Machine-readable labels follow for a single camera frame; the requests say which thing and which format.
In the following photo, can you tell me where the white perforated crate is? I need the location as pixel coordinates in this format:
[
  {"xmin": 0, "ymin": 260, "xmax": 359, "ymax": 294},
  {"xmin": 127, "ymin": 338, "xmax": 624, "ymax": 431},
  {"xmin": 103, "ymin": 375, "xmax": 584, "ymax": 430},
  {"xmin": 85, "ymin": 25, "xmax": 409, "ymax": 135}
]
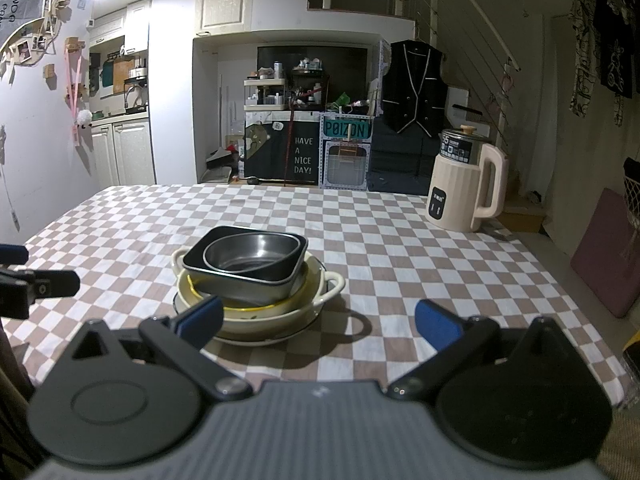
[{"xmin": 320, "ymin": 137, "xmax": 372, "ymax": 191}]

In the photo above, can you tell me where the small floral bowl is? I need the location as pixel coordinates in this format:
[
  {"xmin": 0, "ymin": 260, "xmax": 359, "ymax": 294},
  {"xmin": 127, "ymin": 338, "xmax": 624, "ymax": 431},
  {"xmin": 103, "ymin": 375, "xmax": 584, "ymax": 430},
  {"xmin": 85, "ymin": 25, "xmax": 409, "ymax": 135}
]
[{"xmin": 186, "ymin": 269, "xmax": 283, "ymax": 312}]

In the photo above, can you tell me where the wooden wall decoration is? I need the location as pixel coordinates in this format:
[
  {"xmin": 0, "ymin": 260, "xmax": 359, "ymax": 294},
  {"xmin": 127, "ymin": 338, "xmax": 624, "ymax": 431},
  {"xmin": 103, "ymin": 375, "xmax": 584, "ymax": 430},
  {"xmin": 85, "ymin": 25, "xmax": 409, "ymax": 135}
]
[{"xmin": 0, "ymin": 0, "xmax": 71, "ymax": 68}]

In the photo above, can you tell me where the patterned hanging garment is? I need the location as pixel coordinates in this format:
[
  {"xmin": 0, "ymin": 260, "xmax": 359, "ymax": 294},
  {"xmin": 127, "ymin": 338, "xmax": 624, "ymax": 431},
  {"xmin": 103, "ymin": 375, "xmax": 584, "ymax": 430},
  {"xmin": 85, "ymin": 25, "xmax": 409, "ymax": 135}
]
[{"xmin": 569, "ymin": 0, "xmax": 601, "ymax": 118}]

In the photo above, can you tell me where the teal sign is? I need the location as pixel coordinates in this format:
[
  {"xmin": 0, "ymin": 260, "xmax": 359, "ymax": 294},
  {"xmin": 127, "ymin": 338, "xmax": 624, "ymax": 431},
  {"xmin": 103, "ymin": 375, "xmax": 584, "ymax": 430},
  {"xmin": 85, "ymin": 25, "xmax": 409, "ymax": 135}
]
[{"xmin": 320, "ymin": 117, "xmax": 373, "ymax": 141}]

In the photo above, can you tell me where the pink ribbon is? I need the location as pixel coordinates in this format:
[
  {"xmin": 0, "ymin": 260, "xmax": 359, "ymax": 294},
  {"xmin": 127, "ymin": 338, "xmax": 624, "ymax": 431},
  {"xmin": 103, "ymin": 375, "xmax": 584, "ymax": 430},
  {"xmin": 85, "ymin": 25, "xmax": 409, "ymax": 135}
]
[{"xmin": 64, "ymin": 42, "xmax": 86, "ymax": 148}]

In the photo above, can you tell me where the checkered tablecloth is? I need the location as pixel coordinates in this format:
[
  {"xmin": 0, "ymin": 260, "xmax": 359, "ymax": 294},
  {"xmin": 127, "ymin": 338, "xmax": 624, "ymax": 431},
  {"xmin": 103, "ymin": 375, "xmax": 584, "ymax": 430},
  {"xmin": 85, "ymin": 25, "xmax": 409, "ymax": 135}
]
[{"xmin": 2, "ymin": 183, "xmax": 640, "ymax": 411}]

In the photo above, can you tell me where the small square steel container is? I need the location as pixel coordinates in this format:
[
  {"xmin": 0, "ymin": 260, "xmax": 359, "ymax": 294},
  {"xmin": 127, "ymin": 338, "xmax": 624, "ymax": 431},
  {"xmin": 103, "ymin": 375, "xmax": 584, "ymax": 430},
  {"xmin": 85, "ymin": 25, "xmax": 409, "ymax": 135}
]
[{"xmin": 204, "ymin": 234, "xmax": 301, "ymax": 273}]

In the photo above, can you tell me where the large rectangular steel container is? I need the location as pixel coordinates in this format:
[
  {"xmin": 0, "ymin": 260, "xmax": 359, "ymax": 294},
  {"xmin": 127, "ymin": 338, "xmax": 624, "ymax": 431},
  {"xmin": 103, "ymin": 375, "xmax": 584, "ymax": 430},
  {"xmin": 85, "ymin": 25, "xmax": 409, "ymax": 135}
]
[{"xmin": 182, "ymin": 226, "xmax": 308, "ymax": 306}]

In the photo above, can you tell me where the white kitchen cabinet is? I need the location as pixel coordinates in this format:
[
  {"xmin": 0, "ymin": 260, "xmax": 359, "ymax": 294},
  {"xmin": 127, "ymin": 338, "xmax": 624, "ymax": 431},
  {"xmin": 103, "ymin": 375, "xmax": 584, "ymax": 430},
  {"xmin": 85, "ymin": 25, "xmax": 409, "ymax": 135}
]
[{"xmin": 89, "ymin": 117, "xmax": 156, "ymax": 188}]

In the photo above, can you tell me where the black vest white trim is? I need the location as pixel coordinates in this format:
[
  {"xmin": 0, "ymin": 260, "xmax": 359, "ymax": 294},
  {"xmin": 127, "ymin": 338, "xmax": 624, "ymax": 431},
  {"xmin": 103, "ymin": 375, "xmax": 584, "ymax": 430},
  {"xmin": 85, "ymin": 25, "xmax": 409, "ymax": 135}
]
[{"xmin": 381, "ymin": 40, "xmax": 448, "ymax": 137}]

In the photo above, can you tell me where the white net basket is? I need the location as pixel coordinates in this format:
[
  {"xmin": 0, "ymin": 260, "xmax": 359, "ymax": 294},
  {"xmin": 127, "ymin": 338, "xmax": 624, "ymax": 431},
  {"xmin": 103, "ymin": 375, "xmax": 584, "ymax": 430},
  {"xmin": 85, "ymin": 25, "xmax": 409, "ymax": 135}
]
[{"xmin": 622, "ymin": 157, "xmax": 640, "ymax": 261}]

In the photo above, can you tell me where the white shelf rack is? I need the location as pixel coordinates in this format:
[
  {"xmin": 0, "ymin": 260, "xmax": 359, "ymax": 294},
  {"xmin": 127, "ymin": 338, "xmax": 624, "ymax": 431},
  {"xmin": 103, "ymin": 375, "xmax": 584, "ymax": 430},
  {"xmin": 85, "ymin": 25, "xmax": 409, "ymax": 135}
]
[{"xmin": 243, "ymin": 77, "xmax": 288, "ymax": 111}]

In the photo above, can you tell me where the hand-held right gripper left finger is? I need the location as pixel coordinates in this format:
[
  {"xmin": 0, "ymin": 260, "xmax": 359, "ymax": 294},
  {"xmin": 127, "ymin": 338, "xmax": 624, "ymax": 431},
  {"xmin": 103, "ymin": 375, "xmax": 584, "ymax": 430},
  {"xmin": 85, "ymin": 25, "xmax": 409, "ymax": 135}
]
[{"xmin": 70, "ymin": 295, "xmax": 253, "ymax": 403}]

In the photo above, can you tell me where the pink cushion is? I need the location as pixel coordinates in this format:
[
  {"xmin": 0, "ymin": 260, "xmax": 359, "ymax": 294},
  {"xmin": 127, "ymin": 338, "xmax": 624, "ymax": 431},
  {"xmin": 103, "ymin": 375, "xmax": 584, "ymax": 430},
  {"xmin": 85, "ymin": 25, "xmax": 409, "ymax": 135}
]
[{"xmin": 570, "ymin": 187, "xmax": 640, "ymax": 318}]

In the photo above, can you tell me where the cream two-handled bowl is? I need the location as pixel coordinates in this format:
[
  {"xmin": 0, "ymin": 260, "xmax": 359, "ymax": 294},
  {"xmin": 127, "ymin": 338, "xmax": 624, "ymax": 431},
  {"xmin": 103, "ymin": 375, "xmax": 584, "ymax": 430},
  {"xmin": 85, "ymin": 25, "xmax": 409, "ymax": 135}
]
[{"xmin": 171, "ymin": 249, "xmax": 346, "ymax": 338}]

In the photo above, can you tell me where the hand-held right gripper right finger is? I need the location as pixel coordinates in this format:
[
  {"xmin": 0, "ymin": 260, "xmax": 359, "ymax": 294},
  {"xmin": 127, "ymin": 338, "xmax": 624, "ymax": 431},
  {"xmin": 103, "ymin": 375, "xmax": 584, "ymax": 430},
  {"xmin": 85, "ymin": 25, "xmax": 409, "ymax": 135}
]
[{"xmin": 387, "ymin": 299, "xmax": 572, "ymax": 402}]

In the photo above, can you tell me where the white upper cabinet door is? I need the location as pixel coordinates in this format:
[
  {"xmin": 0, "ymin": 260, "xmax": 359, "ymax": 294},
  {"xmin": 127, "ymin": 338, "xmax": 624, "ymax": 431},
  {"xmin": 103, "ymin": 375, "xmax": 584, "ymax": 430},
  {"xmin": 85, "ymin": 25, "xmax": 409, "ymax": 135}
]
[{"xmin": 196, "ymin": 0, "xmax": 251, "ymax": 36}]

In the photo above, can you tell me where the white plate dark rim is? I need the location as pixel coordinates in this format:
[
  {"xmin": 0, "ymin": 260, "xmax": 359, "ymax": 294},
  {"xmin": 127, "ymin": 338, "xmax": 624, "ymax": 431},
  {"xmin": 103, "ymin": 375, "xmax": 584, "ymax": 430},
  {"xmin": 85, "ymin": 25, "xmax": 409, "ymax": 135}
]
[{"xmin": 172, "ymin": 255, "xmax": 328, "ymax": 347}]

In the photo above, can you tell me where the stair railing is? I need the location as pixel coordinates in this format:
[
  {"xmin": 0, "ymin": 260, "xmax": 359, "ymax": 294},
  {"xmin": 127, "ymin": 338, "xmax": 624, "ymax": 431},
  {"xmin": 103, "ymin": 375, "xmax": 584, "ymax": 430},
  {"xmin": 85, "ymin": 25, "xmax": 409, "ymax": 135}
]
[{"xmin": 307, "ymin": 0, "xmax": 521, "ymax": 111}]

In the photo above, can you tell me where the black hanging garment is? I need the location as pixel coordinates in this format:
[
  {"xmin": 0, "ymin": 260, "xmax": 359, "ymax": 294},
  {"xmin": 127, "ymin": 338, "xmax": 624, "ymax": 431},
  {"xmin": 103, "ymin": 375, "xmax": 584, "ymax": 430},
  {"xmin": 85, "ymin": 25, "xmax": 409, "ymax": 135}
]
[{"xmin": 595, "ymin": 0, "xmax": 640, "ymax": 98}]

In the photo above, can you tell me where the black chalkboard sign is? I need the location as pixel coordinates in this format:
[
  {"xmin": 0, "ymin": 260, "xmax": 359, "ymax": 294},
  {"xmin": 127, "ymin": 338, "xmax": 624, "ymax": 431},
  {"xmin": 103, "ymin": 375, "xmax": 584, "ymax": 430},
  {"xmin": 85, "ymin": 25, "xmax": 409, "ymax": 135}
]
[{"xmin": 287, "ymin": 120, "xmax": 321, "ymax": 187}]

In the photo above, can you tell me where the cream electric kettle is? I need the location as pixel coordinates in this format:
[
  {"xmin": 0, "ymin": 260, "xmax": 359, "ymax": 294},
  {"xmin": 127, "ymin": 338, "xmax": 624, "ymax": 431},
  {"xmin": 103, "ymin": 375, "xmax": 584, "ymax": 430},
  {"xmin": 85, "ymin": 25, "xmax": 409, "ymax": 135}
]
[{"xmin": 426, "ymin": 125, "xmax": 510, "ymax": 233}]

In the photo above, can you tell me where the red and black stick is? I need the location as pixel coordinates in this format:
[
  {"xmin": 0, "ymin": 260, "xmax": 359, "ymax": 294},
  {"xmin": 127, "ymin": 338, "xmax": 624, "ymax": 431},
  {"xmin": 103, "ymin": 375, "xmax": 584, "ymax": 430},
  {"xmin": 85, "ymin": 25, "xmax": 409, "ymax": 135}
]
[{"xmin": 284, "ymin": 105, "xmax": 296, "ymax": 186}]

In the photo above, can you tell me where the black cloth bear print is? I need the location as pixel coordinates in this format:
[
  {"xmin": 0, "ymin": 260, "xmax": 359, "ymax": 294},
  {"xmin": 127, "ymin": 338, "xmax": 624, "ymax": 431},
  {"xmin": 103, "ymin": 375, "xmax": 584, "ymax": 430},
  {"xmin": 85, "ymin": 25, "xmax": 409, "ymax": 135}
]
[{"xmin": 243, "ymin": 110, "xmax": 291, "ymax": 181}]

